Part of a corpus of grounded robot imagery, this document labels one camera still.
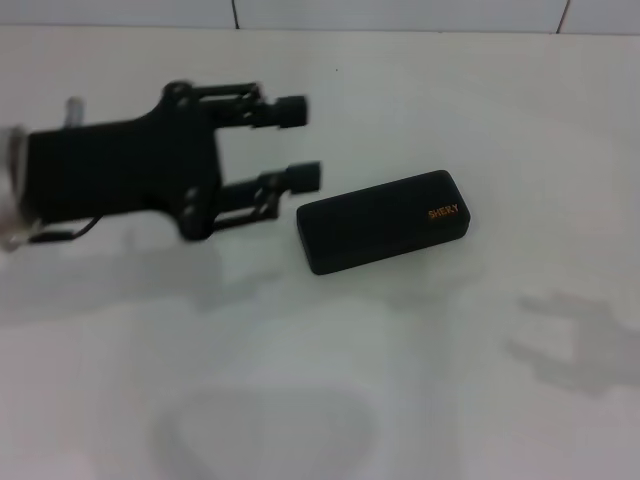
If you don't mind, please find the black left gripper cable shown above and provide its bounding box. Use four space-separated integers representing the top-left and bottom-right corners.
2 217 104 251

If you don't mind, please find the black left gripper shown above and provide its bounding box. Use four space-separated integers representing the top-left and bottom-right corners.
22 80 224 242

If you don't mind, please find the black glasses case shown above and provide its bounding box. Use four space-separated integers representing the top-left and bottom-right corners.
295 169 474 276

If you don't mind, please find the silver left wrist stud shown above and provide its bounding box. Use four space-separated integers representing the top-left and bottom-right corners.
64 97 87 130

